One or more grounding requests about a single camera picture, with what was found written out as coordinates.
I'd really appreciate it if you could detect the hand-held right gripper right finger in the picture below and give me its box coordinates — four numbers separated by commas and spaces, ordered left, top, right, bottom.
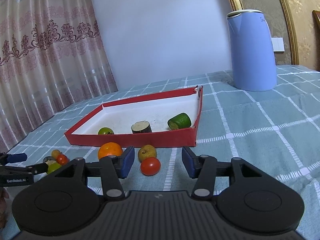
181, 146, 264, 198

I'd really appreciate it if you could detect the blue electric kettle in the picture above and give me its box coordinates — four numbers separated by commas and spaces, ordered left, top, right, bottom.
226, 9, 277, 92

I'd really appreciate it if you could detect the small red cherry tomato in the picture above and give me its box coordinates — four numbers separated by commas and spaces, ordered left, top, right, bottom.
56, 154, 69, 166

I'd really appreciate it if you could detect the white wall switch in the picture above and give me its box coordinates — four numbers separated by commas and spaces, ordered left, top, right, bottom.
271, 37, 285, 52

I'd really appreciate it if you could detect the red cardboard tray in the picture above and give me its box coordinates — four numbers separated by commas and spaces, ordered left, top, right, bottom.
64, 85, 203, 147

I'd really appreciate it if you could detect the green cucumber piece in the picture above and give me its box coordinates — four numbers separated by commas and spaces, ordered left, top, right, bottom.
167, 113, 192, 130

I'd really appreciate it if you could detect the orange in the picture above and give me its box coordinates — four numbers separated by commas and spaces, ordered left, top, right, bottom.
97, 142, 124, 160

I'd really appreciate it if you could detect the large eggplant slice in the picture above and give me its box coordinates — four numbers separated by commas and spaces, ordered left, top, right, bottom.
131, 121, 152, 134

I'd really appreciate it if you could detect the large red tomato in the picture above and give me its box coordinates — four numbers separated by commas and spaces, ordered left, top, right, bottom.
140, 157, 161, 176

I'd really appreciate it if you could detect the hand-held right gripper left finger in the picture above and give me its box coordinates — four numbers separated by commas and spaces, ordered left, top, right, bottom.
54, 146, 135, 201

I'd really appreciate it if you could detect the person's left hand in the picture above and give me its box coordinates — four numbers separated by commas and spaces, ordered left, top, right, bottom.
0, 189, 8, 228

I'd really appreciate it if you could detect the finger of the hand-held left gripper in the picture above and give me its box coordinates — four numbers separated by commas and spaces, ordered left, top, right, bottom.
25, 163, 49, 176
0, 153, 27, 167

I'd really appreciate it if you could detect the gold framed wall panel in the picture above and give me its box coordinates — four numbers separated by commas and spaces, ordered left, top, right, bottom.
221, 0, 320, 72

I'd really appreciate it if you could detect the plain green tomato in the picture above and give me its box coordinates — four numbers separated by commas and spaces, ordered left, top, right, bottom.
47, 162, 62, 175

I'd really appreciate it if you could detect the beige patterned curtain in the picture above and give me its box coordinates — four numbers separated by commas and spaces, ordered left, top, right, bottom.
0, 0, 118, 153

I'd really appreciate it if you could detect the large yellow-brown longan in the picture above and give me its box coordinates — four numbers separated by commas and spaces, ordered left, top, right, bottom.
138, 144, 157, 163

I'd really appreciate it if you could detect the teal checked blanket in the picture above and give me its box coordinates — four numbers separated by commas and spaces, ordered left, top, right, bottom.
0, 64, 320, 240

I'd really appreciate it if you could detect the brown wooden frame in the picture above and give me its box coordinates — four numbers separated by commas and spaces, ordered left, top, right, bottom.
312, 10, 320, 71

